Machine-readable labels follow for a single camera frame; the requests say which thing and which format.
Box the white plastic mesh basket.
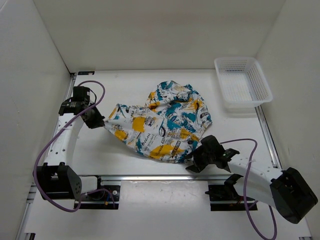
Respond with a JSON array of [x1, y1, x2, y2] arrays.
[[214, 56, 273, 111]]

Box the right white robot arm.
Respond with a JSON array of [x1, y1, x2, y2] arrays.
[[185, 135, 318, 224]]

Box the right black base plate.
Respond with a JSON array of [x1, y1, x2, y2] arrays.
[[205, 174, 246, 212]]

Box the colourful printed shorts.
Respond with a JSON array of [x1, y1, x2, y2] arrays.
[[104, 81, 212, 164]]

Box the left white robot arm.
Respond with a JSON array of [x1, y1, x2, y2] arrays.
[[36, 86, 105, 200]]

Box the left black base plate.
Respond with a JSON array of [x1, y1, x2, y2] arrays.
[[79, 179, 121, 210]]

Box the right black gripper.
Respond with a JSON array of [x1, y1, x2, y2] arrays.
[[182, 144, 215, 173]]

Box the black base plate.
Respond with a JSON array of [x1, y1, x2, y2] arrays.
[[79, 179, 121, 210], [205, 174, 246, 212]]

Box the aluminium front rail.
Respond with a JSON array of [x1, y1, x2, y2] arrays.
[[39, 173, 287, 183]]

